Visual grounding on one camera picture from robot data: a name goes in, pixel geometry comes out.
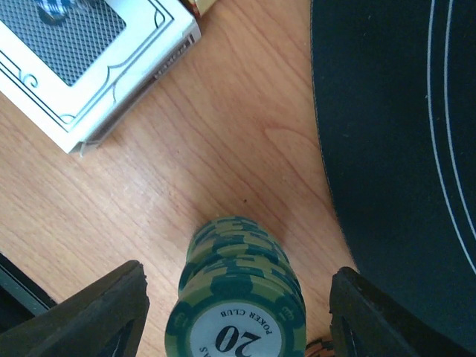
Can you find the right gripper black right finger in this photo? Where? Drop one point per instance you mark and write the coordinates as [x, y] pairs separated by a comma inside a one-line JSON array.
[[367, 322]]

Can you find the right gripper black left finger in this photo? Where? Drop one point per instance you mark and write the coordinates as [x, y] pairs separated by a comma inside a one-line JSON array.
[[106, 318]]

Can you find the orange poker chip stack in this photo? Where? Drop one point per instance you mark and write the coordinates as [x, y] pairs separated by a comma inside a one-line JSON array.
[[321, 347]]

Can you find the green poker chip stack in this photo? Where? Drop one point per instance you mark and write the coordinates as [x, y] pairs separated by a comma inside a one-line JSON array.
[[237, 295]]

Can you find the black round poker mat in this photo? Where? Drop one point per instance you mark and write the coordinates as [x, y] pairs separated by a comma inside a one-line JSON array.
[[394, 85]]

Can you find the blue backed card deck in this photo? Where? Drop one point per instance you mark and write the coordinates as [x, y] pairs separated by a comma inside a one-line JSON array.
[[68, 36]]

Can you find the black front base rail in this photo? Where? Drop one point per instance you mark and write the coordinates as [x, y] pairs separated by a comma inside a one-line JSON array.
[[21, 298]]

